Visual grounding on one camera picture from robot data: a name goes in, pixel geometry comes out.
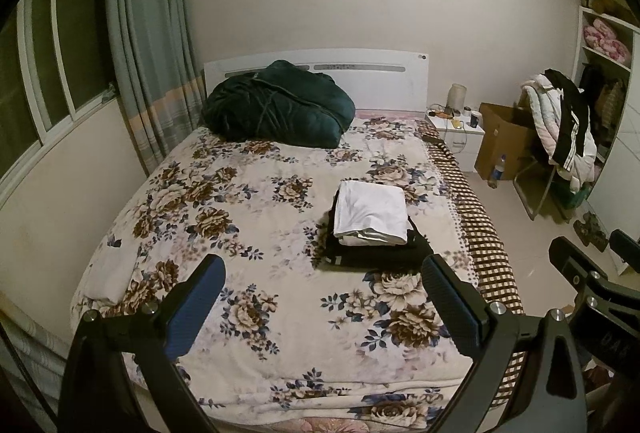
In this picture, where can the black garment with white stripe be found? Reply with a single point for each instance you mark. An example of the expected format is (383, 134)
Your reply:
(575, 113)

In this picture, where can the white wardrobe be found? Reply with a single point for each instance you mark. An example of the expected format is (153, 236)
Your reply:
(582, 38)

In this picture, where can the black clothes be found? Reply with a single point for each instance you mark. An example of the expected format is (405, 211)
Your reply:
(380, 255)

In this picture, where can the chair with piled jackets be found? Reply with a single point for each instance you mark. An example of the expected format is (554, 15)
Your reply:
(537, 108)

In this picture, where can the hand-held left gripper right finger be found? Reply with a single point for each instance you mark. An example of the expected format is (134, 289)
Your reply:
(452, 303)

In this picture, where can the white bed headboard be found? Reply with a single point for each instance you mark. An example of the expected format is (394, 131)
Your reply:
(380, 78)

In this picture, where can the plastic drink bottle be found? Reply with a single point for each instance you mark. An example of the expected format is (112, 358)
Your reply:
(497, 173)

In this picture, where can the cardboard box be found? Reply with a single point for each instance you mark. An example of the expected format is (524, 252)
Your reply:
(500, 138)

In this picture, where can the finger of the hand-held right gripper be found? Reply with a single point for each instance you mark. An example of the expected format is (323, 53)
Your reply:
(627, 247)
(567, 258)

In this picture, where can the white nightstand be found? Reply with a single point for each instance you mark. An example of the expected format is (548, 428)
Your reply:
(465, 148)

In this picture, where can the dark patterned slippers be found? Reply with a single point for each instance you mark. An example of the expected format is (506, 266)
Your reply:
(592, 228)

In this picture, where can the dark green quilt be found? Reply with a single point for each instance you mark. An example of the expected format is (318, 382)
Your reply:
(280, 108)

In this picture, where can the brown hanging clothes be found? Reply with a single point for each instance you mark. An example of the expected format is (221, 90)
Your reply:
(612, 103)

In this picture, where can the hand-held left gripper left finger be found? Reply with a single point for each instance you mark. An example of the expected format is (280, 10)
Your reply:
(195, 303)

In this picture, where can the grey-blue striped curtain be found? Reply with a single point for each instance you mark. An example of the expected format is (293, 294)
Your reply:
(145, 38)

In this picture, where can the brown checked bed sheet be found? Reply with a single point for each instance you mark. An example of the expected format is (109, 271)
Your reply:
(475, 223)

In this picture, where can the pink floral quilt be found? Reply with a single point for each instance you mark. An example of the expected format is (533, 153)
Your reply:
(605, 38)

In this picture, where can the metal frame chair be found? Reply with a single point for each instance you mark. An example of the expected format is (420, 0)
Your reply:
(542, 160)

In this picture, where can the white shirt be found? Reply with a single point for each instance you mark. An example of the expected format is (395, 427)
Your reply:
(370, 208)

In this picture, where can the bed with floral cover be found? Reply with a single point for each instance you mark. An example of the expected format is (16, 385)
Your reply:
(260, 273)

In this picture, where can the white framed window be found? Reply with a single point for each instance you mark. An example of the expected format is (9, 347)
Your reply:
(75, 53)

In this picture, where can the dark cup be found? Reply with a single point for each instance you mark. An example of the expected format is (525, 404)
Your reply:
(475, 119)

